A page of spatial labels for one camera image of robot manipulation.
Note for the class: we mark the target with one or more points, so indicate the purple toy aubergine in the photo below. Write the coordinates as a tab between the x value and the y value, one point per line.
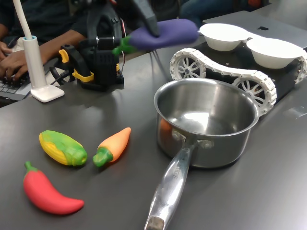
172	33

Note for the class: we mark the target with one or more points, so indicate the person's left hand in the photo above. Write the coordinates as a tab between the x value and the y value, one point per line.
14	64

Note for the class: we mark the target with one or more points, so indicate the person's right hand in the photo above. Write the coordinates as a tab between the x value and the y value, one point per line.
4	50

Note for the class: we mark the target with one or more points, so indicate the person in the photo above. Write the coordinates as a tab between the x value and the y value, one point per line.
211	9
48	16

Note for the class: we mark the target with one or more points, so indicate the white bowl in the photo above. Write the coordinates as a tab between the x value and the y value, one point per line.
273	55
223	36

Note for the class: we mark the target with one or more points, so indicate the black yellow clamp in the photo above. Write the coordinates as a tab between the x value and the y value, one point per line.
76	62

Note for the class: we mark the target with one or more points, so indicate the tracked vehicle with white tracks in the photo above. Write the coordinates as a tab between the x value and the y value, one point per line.
216	67

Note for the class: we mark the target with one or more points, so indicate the orange toy carrot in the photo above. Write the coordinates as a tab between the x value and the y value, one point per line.
115	146

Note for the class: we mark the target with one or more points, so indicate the yellow green toy corn cob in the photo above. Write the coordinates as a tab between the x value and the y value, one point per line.
60	147

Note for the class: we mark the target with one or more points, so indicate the red toy chilli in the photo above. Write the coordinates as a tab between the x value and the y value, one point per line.
45	194

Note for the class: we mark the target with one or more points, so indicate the white post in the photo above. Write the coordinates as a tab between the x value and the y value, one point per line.
34	62

